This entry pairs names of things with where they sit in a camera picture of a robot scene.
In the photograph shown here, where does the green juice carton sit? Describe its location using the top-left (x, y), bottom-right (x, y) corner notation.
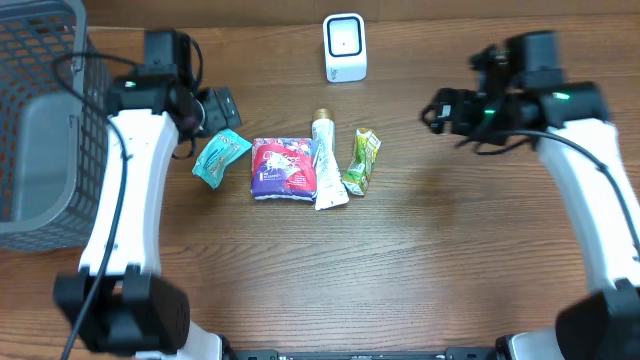
top-left (342, 128), bottom-right (381, 196)

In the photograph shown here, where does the teal wet wipes pack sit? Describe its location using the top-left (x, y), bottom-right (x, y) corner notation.
top-left (192, 129), bottom-right (251, 189)

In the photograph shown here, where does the red purple pad pack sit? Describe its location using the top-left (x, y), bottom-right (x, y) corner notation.
top-left (251, 138), bottom-right (319, 202)

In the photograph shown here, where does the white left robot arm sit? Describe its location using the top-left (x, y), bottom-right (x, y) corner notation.
top-left (54, 30), bottom-right (250, 360)

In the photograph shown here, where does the white tube gold cap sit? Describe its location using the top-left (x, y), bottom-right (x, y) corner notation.
top-left (312, 108), bottom-right (349, 211)

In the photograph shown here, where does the white barcode scanner box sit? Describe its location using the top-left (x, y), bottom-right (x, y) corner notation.
top-left (322, 13), bottom-right (368, 83)

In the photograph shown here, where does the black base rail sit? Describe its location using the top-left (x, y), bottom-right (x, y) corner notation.
top-left (222, 347), bottom-right (496, 360)

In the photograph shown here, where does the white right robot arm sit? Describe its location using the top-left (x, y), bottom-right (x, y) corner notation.
top-left (421, 30), bottom-right (639, 360)

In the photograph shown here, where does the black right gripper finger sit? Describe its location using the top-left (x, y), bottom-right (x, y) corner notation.
top-left (421, 112), bottom-right (443, 134)
top-left (422, 89), bottom-right (443, 116)

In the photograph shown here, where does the grey plastic mesh basket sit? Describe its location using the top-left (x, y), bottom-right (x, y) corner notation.
top-left (1, 0), bottom-right (108, 252)

